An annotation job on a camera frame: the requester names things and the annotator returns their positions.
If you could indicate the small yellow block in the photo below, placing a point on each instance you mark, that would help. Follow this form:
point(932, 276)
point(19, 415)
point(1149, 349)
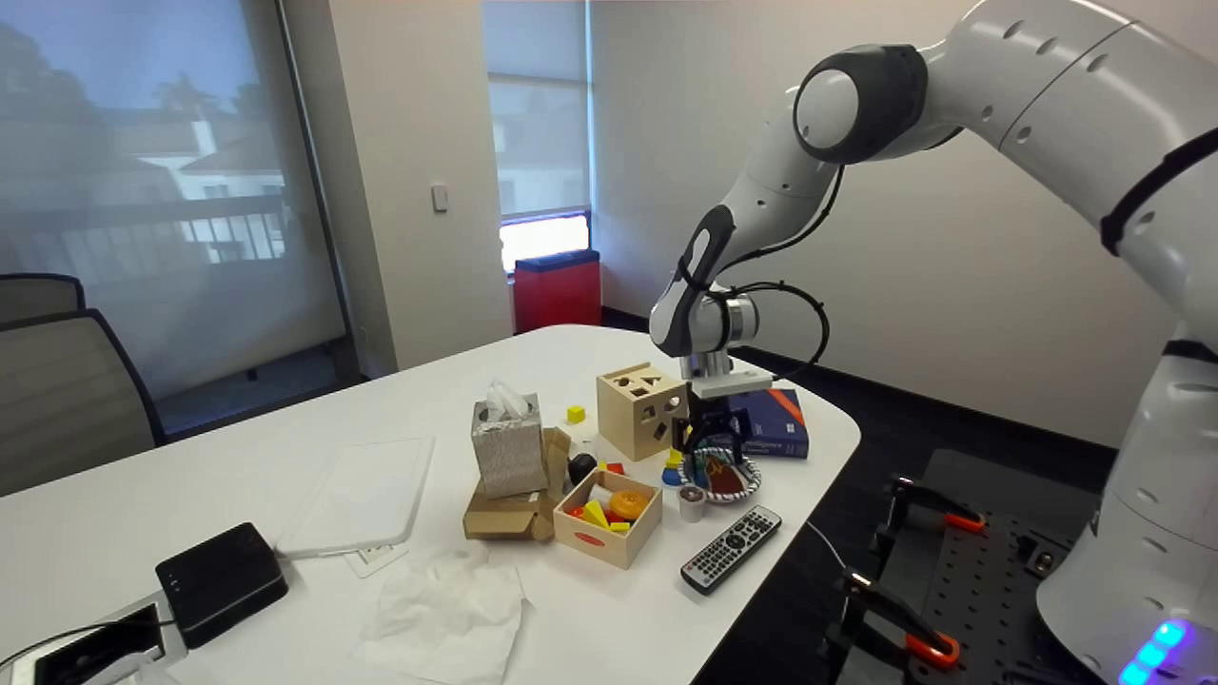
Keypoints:
point(575, 414)

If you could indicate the blue book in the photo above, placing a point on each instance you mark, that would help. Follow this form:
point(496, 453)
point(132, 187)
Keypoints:
point(781, 425)

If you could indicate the white light switch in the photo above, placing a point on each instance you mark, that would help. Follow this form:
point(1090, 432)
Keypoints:
point(441, 196)

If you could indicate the white paper bag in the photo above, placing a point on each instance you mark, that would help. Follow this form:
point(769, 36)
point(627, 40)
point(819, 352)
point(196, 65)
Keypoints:
point(509, 444)

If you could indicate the small white cup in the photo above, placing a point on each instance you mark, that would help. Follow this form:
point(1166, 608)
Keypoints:
point(691, 500)

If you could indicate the small wooden box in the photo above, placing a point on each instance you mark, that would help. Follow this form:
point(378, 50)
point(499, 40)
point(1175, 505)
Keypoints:
point(607, 543)

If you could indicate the crumpled white cloth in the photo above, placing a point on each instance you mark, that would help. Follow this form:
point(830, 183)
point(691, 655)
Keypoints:
point(442, 614)

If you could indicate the white paper sheets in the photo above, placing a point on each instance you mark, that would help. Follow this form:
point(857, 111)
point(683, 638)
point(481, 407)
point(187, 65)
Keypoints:
point(362, 495)

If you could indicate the black remote control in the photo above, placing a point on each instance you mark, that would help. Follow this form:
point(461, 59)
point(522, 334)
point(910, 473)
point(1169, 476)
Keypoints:
point(732, 551)

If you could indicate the orange block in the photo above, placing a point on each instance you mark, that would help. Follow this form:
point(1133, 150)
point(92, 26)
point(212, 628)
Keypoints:
point(627, 505)

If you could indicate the large window roller blind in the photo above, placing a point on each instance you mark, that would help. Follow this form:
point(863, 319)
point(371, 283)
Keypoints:
point(153, 193)

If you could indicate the brown toy piece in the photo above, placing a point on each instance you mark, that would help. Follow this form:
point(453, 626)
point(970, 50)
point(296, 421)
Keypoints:
point(727, 482)

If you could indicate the narrow window blind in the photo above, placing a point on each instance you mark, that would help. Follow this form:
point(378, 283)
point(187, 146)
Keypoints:
point(537, 114)

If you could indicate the yellow cone block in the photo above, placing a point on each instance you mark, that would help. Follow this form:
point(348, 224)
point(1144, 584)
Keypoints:
point(674, 453)

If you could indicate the red block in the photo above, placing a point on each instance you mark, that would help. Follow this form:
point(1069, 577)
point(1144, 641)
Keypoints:
point(616, 468)

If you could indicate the black table outlet box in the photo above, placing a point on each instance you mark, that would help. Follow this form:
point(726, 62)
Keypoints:
point(98, 650)

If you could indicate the bowl of colourful items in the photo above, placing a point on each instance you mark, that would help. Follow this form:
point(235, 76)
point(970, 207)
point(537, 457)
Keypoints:
point(745, 495)

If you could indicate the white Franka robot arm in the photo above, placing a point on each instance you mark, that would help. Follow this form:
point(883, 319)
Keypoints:
point(1078, 99)

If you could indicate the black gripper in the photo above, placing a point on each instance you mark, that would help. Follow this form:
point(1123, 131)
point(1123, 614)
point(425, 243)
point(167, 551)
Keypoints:
point(722, 415)

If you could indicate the black perforated mounting board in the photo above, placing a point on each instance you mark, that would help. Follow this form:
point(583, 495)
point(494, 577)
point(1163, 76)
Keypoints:
point(1001, 594)

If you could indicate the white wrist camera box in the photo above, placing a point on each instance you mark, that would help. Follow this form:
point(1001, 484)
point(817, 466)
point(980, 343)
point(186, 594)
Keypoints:
point(735, 377)

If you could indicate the small black round object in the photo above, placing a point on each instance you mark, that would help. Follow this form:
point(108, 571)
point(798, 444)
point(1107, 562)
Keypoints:
point(580, 466)

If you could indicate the wooden shape sorter cube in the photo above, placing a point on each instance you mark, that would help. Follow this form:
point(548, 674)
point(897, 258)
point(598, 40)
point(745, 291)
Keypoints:
point(632, 414)

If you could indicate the black orange clamp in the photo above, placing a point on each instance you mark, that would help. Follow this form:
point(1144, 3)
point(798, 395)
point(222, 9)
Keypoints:
point(933, 508)
point(908, 632)

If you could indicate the flat black device box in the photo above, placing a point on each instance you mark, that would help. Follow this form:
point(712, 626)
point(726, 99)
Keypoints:
point(219, 581)

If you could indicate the brown cardboard box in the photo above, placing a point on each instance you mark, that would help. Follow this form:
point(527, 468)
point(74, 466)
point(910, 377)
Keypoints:
point(499, 518)

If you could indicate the red bin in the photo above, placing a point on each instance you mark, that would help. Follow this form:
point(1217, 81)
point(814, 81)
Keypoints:
point(556, 291)

